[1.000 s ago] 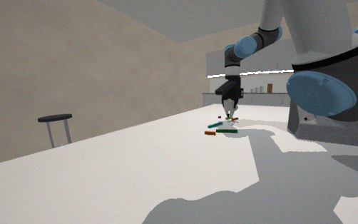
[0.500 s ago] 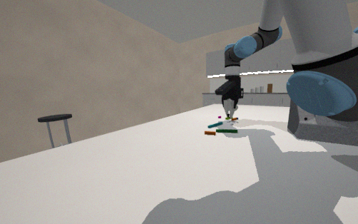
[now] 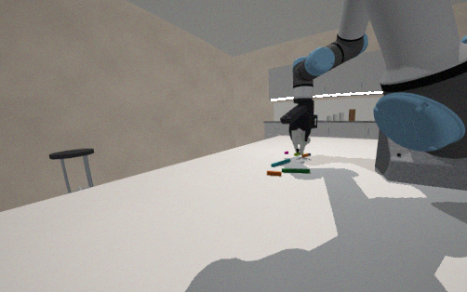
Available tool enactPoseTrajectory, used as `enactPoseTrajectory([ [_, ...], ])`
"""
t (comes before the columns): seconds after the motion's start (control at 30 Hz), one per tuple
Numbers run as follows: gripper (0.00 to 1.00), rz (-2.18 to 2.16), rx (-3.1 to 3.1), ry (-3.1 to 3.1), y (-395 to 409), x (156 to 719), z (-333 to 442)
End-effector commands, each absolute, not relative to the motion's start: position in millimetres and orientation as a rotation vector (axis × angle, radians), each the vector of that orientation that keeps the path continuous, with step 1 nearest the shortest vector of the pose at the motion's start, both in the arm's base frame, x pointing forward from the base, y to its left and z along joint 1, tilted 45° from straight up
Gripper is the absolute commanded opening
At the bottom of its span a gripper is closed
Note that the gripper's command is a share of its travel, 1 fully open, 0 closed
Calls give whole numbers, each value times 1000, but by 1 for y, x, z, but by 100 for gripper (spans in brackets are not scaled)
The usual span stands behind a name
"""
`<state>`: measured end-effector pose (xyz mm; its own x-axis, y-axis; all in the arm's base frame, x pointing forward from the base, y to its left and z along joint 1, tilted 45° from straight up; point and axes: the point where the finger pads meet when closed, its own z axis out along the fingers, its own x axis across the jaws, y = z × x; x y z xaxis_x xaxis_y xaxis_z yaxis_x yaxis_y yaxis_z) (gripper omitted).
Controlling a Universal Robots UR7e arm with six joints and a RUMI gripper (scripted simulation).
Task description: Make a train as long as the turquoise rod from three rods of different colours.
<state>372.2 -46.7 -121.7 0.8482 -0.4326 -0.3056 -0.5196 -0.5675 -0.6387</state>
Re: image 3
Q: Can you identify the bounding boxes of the dark green rod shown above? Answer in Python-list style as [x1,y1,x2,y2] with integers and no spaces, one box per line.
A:
[282,168,310,173]

